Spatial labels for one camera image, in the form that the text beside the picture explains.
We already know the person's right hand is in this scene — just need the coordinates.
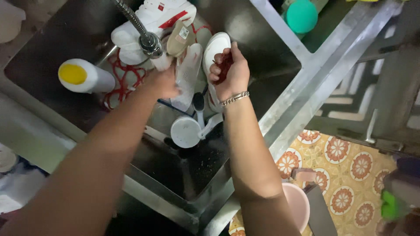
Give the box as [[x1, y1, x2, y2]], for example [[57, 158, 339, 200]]
[[208, 42, 250, 102]]

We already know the person's left hand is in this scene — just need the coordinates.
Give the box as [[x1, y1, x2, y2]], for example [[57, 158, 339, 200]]
[[143, 62, 182, 100]]

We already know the red shoelace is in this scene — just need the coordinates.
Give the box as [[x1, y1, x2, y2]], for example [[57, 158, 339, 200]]
[[103, 49, 148, 111], [212, 52, 234, 86]]

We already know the white perforated insole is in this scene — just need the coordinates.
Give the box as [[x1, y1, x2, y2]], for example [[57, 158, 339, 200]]
[[170, 43, 203, 113]]

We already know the black-headed white brush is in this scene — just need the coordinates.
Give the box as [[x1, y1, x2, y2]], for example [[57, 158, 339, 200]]
[[192, 92, 206, 129]]

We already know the tan insole with label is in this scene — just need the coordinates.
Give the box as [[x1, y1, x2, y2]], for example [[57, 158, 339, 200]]
[[166, 20, 195, 58]]

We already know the white plastic scoop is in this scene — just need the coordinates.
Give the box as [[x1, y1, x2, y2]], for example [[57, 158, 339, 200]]
[[170, 113, 224, 149]]

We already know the tangled red shoelace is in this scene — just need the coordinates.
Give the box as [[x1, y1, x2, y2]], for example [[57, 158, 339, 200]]
[[103, 49, 148, 111]]

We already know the white sneaker with red stripe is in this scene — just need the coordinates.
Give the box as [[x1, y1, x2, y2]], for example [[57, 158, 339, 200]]
[[110, 0, 197, 66]]

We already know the white bottle with yellow cap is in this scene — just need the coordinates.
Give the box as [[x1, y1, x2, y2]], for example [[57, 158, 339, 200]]
[[58, 58, 116, 94]]

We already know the stainless steel sink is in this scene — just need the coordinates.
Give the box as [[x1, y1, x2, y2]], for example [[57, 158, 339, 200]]
[[0, 0, 405, 236]]

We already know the teal round sponge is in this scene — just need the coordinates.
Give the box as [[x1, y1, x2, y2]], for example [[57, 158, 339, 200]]
[[283, 0, 319, 35]]

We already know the pink plastic basin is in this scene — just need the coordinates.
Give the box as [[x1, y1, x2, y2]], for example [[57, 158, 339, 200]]
[[282, 182, 311, 234]]

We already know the white plastic container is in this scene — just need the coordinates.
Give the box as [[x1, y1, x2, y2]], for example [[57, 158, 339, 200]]
[[0, 0, 26, 44]]

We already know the heap of white bags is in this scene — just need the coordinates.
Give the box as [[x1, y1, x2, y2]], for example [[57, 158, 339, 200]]
[[0, 144, 47, 214]]

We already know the grey flat board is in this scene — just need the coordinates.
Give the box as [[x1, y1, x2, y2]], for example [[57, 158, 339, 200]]
[[303, 183, 338, 236]]

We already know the grey metal rack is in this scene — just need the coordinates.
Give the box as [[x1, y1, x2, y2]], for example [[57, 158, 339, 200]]
[[305, 0, 420, 155]]

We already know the green plastic object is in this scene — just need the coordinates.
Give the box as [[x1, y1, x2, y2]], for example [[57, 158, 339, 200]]
[[380, 190, 400, 221]]

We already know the flexible metal faucet hose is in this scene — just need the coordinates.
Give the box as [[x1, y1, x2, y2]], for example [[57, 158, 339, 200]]
[[113, 0, 164, 60]]

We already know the silver chain bracelet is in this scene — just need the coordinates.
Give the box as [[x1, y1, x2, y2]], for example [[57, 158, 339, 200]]
[[219, 91, 250, 108]]

